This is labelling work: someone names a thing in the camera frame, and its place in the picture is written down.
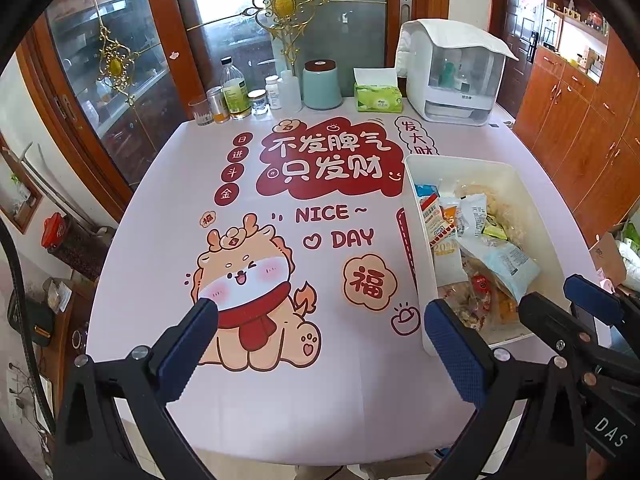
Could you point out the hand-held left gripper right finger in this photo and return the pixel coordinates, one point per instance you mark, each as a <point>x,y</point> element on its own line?
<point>457,355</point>

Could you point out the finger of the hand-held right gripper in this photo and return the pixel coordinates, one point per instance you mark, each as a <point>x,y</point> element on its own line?
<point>545,320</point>
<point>595,300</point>

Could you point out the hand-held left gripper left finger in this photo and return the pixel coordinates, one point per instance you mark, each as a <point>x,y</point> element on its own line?
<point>187,350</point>

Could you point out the orange bread packet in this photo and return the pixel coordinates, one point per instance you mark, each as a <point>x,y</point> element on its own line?
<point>502,307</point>

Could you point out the clear nut packet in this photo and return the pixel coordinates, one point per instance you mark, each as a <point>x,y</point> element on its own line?
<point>465,310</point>

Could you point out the large light blue bag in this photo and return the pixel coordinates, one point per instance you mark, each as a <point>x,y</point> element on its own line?
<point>505,262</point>

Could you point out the white plastic bin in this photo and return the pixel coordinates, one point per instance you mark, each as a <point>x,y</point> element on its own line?
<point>415,240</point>

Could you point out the red green snack box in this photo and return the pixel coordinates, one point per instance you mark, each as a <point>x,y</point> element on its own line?
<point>429,212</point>

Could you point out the small blue snack packet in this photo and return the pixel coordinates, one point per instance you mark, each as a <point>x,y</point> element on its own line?
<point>426,191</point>

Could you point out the pink plastic stool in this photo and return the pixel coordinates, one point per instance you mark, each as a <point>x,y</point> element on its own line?
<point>607,285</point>

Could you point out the cardboard box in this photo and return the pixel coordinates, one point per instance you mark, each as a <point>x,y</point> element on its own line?
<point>607,260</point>

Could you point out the white plastic bag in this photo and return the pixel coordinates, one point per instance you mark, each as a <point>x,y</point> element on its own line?
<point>631,260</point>

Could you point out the green plastic bag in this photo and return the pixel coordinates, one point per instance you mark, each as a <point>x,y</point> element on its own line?
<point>632,232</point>

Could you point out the pink printed tablecloth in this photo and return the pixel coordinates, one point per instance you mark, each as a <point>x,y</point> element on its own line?
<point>320,410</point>

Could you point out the wooden cabinet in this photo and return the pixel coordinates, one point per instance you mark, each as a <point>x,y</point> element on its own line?
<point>575,135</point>

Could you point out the red container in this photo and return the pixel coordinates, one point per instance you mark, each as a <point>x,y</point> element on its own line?
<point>54,230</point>

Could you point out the white countertop sterilizer cabinet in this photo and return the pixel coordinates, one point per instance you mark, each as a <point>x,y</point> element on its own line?
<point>450,110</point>

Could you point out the drinking glass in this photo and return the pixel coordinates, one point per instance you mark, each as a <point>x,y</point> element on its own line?
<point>201,112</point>

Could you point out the small glass jar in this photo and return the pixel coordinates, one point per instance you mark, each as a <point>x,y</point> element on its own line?
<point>257,102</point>

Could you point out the green label glass bottle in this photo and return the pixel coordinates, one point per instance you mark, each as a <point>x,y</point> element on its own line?
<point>234,92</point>

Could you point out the brown entrance door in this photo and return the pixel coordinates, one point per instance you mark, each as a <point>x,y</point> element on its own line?
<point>515,50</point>

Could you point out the green tissue box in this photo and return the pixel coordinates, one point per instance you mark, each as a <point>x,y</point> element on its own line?
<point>377,100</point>

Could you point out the white pill bottle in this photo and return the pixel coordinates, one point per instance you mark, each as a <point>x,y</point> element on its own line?
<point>273,94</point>

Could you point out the white squeeze bottle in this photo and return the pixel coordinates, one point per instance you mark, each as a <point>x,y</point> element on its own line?
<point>291,94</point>

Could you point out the teal canister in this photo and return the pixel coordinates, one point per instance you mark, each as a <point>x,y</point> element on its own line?
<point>322,87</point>

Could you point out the white cloth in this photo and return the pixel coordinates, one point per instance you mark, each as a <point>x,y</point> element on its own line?
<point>460,35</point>

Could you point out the wooden framed glass door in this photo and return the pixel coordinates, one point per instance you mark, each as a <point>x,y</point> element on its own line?
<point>350,35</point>
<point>80,50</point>

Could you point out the wooden wall frame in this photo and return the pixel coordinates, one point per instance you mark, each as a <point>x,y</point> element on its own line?
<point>30,205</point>

